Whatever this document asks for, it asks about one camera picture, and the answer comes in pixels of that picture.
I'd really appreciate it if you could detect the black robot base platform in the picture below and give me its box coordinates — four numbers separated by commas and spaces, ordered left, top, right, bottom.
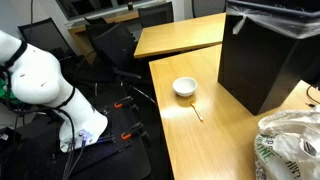
0, 89, 153, 180

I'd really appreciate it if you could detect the white ceramic bowl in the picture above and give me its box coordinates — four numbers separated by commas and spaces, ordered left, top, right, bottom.
172, 76, 198, 98

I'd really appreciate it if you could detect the black orange bar clamp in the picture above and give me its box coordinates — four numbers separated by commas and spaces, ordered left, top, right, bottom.
120, 121, 144, 141
113, 95, 134, 110

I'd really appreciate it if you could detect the light wooden table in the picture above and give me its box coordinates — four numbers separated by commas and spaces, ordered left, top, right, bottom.
133, 12, 227, 60

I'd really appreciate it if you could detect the black trash bin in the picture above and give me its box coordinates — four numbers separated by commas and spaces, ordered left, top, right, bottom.
217, 0, 320, 116

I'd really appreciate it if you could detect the dark framed window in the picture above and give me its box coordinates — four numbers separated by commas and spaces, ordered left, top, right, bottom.
55, 0, 168, 22

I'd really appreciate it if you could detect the white printed tote bag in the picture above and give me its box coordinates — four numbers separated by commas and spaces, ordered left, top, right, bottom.
254, 105, 320, 180

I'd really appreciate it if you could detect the clear plastic bin liner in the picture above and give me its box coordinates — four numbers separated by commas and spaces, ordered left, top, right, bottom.
225, 2, 320, 40

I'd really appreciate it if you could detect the green patterned object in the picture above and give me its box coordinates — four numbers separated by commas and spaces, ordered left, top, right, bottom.
0, 77, 18, 105

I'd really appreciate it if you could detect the black base cable bundle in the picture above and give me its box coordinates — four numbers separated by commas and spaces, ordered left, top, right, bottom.
49, 108, 88, 180

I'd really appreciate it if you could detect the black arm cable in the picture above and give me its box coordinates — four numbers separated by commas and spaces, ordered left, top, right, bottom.
0, 39, 76, 112

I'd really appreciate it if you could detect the thin black table cable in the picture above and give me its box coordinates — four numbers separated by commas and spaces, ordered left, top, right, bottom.
305, 84, 320, 108

